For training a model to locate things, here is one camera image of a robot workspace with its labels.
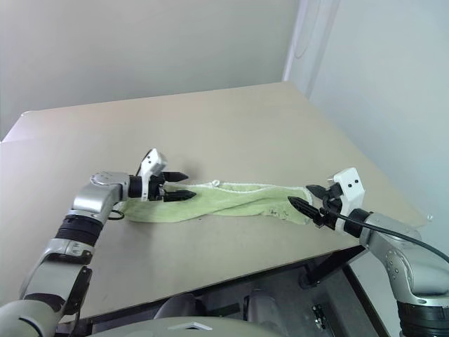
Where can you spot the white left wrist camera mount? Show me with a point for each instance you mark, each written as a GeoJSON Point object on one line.
{"type": "Point", "coordinates": [154, 163]}

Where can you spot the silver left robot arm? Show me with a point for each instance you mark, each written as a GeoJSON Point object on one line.
{"type": "Point", "coordinates": [94, 200]}

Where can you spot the green terry towel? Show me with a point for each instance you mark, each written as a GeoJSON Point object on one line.
{"type": "Point", "coordinates": [168, 210]}

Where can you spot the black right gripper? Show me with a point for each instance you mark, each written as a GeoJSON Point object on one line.
{"type": "Point", "coordinates": [327, 219]}

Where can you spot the small black floor object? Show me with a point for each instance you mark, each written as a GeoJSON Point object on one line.
{"type": "Point", "coordinates": [317, 316]}

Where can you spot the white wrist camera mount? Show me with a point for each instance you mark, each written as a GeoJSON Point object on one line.
{"type": "Point", "coordinates": [154, 163]}
{"type": "Point", "coordinates": [350, 189]}

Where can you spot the grey robot torso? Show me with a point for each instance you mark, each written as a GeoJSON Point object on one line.
{"type": "Point", "coordinates": [158, 328]}

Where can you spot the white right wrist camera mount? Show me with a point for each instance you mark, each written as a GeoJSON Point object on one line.
{"type": "Point", "coordinates": [350, 189]}

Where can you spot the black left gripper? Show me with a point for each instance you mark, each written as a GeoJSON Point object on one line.
{"type": "Point", "coordinates": [156, 187]}

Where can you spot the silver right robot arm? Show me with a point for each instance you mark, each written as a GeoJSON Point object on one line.
{"type": "Point", "coordinates": [396, 245]}

